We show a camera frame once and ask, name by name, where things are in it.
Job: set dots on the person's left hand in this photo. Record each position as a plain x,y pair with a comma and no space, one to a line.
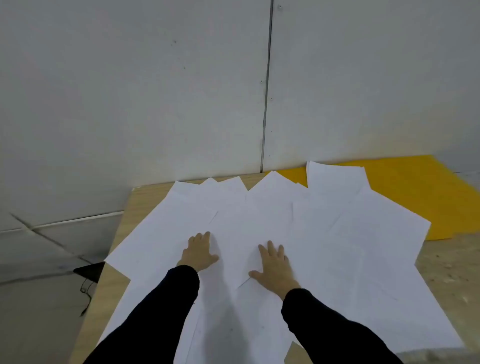
198,253

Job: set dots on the person's right hand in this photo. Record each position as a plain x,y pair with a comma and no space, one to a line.
275,268

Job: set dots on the pile of white papers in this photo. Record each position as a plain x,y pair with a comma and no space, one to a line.
337,243

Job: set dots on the yellow folder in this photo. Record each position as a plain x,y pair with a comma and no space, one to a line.
412,187

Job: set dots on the person's left forearm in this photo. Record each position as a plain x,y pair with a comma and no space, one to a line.
157,318

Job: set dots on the person's right forearm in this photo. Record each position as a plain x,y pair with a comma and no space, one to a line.
326,333

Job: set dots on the black flat panel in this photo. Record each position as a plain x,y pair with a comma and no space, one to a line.
92,270

